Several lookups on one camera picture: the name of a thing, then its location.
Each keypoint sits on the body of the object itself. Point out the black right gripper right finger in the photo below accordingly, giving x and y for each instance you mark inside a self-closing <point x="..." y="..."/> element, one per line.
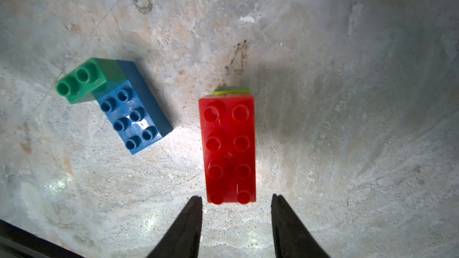
<point x="291" y="237"/>

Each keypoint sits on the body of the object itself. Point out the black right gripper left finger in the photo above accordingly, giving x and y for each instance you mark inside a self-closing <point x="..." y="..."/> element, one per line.
<point x="182" y="240"/>

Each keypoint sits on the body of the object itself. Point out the red lego brick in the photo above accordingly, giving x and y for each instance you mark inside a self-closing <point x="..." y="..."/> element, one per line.
<point x="228" y="138"/>

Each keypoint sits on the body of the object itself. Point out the blue lego brick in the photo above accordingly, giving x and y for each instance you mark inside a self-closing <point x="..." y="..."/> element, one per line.
<point x="133" y="111"/>

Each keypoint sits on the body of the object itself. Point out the lime green lego brick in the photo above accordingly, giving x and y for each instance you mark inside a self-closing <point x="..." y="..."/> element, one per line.
<point x="231" y="91"/>

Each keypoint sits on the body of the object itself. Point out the small dark green lego brick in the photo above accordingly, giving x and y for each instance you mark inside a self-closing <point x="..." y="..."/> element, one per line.
<point x="91" y="80"/>

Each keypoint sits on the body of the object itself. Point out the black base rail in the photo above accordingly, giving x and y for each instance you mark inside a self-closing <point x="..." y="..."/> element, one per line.
<point x="17" y="243"/>

